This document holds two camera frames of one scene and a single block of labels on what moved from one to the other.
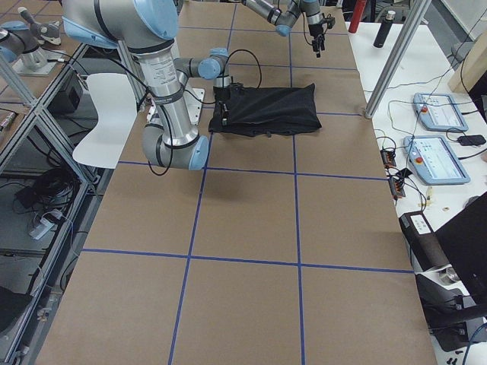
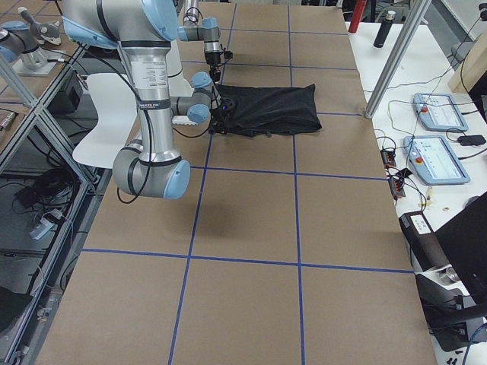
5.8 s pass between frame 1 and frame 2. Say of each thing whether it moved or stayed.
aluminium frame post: stayed
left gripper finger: moved
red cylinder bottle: stayed
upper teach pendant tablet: stayed
